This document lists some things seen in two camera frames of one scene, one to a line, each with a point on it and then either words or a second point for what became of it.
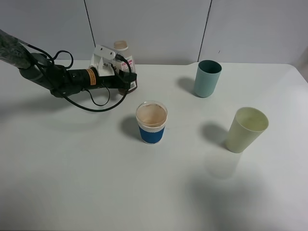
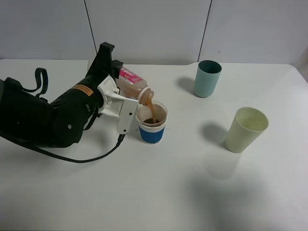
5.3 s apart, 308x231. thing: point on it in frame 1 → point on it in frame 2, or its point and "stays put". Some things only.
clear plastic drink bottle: x=120 y=48 → x=132 y=86
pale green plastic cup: x=248 y=124 stays put
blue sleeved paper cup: x=151 y=116 stays put
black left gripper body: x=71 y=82 → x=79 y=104
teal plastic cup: x=207 y=78 stays put
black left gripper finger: x=123 y=79 → x=116 y=67
